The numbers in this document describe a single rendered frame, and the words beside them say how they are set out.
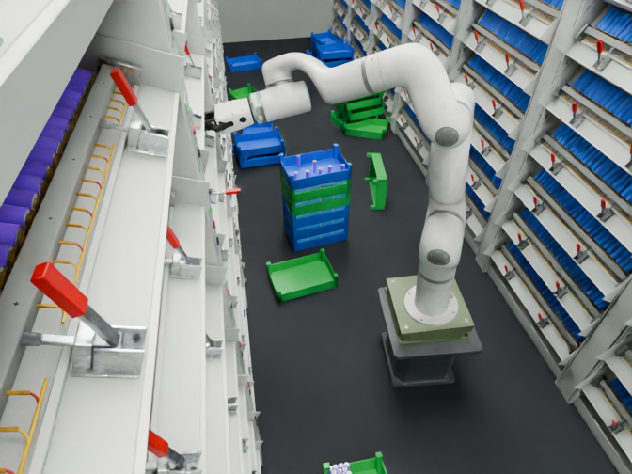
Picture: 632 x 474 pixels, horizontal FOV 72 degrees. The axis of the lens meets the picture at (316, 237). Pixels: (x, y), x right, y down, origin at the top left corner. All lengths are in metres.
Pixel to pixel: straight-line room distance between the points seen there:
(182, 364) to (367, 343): 1.46
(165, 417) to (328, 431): 1.28
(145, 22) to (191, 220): 0.29
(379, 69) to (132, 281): 0.86
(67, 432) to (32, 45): 0.20
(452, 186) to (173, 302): 0.84
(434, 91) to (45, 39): 0.93
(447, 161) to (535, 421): 1.12
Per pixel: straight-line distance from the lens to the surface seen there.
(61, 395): 0.31
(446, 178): 1.21
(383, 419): 1.79
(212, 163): 1.24
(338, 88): 1.15
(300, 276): 2.17
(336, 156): 2.25
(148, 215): 0.43
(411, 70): 1.09
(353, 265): 2.23
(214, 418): 0.74
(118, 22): 0.64
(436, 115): 1.07
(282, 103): 1.23
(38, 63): 0.23
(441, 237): 1.29
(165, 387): 0.53
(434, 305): 1.56
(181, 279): 0.63
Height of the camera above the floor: 1.61
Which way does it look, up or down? 43 degrees down
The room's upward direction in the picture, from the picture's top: straight up
